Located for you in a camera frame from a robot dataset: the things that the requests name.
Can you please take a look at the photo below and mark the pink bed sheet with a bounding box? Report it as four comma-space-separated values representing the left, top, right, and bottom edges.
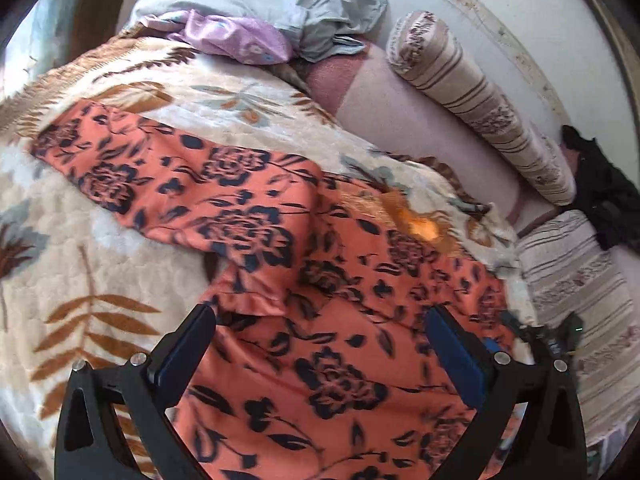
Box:
304, 44, 559, 236

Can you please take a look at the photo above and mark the cream leaf-pattern blanket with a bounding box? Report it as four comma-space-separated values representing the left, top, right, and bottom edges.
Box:
1, 38, 536, 479

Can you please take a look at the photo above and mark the orange floral garment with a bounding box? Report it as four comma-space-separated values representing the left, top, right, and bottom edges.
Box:
32, 100, 512, 479

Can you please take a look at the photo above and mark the striped flat cushion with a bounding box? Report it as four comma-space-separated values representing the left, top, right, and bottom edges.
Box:
518, 210, 639, 444

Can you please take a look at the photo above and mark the striped bolster pillow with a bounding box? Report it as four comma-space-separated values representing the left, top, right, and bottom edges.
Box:
386, 11, 576, 206

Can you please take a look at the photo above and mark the grey pillow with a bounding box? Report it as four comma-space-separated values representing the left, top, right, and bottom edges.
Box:
127, 0, 388, 64

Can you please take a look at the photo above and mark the purple floral cloth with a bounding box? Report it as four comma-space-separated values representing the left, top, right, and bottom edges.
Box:
139, 9, 294, 66

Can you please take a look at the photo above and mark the black cloth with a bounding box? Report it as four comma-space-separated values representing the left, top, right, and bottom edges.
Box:
562, 125, 639, 254

